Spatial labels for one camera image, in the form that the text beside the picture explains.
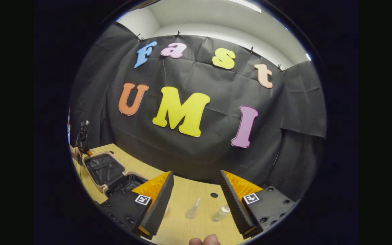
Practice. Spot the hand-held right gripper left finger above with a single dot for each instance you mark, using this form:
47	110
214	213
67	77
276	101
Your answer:
160	207

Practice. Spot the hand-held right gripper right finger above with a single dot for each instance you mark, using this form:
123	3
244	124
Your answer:
235	207

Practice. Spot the white pump bottle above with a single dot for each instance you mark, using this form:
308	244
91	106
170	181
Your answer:
219	215

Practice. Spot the white squeeze tube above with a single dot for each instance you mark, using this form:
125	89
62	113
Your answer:
192	211

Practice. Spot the beige suitcase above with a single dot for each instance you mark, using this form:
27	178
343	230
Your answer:
104	168

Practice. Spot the black backdrop cloth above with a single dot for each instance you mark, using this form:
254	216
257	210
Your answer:
196	156

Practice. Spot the long ceiling light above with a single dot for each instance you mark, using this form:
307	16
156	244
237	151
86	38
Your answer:
247	5

